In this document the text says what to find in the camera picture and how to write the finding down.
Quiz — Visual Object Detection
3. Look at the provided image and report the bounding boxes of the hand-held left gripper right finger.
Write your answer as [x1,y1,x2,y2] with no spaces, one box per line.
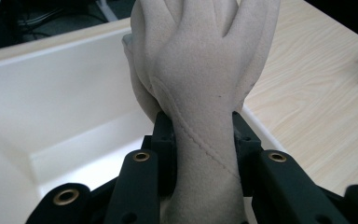
[231,110,352,224]

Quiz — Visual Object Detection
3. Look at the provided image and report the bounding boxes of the grey metal stand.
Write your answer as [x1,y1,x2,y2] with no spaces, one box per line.
[96,0,119,23]

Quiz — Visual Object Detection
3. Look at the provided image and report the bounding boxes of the beige glove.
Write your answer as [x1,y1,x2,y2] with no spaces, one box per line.
[121,0,282,224]

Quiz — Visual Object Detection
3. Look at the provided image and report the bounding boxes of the white box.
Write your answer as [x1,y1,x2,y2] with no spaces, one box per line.
[0,26,288,224]

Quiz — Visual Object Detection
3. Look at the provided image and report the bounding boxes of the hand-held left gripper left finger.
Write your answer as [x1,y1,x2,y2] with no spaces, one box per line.
[103,111,179,224]

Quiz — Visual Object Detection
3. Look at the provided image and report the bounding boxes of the bundle of floor cables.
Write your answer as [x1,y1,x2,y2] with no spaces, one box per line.
[0,0,106,35]

